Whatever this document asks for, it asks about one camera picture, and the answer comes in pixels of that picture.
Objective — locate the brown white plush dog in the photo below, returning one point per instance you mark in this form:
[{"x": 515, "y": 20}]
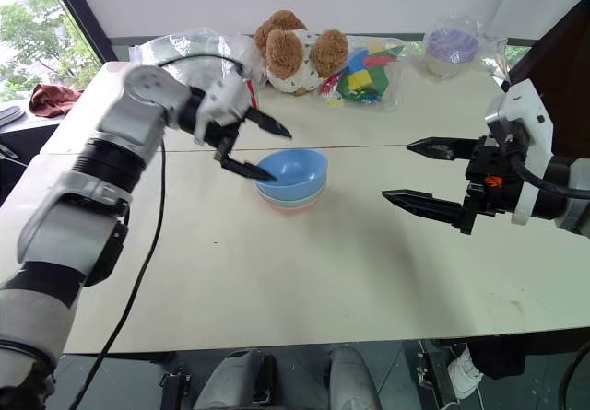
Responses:
[{"x": 286, "y": 46}]

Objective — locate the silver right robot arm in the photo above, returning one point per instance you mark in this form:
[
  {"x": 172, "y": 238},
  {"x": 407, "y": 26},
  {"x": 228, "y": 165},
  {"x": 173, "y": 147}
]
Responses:
[{"x": 578, "y": 184}]

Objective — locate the grey rounded robot leg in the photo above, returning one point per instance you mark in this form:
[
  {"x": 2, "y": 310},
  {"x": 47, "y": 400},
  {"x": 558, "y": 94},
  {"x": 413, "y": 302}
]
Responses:
[
  {"x": 232, "y": 382},
  {"x": 352, "y": 380}
]

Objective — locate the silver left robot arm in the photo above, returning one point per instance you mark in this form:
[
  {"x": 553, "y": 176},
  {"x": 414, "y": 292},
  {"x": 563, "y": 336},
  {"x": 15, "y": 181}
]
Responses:
[{"x": 129, "y": 120}]

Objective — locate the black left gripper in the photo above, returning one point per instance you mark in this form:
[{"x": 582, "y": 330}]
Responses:
[{"x": 222, "y": 133}]

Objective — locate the pink plastic bowl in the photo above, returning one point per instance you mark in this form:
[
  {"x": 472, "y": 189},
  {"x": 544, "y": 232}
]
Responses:
[{"x": 290, "y": 211}]

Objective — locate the bag of coloured blocks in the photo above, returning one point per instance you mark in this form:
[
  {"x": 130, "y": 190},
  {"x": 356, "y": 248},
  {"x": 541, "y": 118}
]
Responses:
[{"x": 364, "y": 78}]

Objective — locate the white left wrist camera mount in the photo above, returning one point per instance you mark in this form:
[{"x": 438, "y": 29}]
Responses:
[{"x": 222, "y": 101}]

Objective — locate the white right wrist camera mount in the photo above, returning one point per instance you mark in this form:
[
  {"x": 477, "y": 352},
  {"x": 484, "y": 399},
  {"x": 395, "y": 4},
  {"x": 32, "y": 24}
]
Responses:
[{"x": 525, "y": 106}]

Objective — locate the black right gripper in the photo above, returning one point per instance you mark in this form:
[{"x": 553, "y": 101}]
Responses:
[{"x": 488, "y": 170}]

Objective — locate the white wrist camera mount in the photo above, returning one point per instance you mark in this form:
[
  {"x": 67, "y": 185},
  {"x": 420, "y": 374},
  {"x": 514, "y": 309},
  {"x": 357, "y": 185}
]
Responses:
[
  {"x": 525, "y": 106},
  {"x": 222, "y": 101}
]

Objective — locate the dark brown panel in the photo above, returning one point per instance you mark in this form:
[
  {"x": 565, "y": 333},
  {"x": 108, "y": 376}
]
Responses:
[{"x": 560, "y": 55}]

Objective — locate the bagged purple bowls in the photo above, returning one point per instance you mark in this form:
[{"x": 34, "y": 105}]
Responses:
[{"x": 488, "y": 46}]

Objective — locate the clear bag with grey contents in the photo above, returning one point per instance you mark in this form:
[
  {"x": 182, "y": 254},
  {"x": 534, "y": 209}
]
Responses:
[{"x": 198, "y": 43}]

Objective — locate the dark red cloth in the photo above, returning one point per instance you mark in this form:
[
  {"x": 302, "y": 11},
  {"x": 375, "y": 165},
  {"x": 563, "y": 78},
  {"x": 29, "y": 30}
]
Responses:
[{"x": 53, "y": 99}]

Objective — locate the white sneaker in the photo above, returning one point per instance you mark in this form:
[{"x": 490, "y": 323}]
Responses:
[{"x": 463, "y": 373}]

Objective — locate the black window frame post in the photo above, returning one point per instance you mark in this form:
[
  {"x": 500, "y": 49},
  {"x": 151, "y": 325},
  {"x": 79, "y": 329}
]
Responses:
[{"x": 83, "y": 14}]

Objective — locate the purple white cup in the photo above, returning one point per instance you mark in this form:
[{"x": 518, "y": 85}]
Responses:
[{"x": 449, "y": 53}]

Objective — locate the blue plastic bowl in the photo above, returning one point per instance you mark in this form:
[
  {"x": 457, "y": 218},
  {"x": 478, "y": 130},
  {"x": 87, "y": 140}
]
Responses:
[{"x": 297, "y": 166}]

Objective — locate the black trouser leg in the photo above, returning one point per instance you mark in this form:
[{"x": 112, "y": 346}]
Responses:
[{"x": 500, "y": 357}]

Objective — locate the green plastic bowl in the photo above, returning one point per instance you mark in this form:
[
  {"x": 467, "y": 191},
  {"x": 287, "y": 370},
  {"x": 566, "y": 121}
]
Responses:
[{"x": 295, "y": 202}]

